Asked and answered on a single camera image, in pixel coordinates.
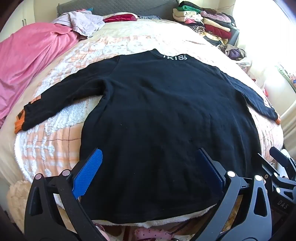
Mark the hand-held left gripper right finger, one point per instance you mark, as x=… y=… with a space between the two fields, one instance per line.
x=209 y=168

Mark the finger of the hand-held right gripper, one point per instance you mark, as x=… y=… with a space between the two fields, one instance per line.
x=277 y=154
x=268 y=166

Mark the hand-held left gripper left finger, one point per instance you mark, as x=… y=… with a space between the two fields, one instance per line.
x=89 y=171

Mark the black sweater with orange cuffs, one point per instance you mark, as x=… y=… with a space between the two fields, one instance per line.
x=161 y=127

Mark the basket of clothes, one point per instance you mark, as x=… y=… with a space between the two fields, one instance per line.
x=233 y=53

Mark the stack of folded clothes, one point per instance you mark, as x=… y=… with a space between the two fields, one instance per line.
x=208 y=23

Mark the orange and white fluffy blanket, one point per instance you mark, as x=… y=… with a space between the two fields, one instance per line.
x=69 y=134

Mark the green cloth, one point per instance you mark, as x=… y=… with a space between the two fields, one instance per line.
x=286 y=74

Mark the pink dotted garment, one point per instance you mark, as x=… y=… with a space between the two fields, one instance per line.
x=157 y=234

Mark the white curtain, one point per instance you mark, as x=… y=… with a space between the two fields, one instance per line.
x=266 y=46

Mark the pink blanket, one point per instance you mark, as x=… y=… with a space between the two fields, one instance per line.
x=27 y=58

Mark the crumpled lilac garment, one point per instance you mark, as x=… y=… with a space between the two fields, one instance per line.
x=85 y=23

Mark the red velvet cloth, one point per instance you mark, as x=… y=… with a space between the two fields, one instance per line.
x=120 y=18

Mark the dark patterned cloth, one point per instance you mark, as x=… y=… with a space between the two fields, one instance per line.
x=148 y=17

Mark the grey quilted headboard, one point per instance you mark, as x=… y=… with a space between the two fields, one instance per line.
x=115 y=7

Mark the cream wardrobe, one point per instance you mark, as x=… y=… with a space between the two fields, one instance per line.
x=27 y=14

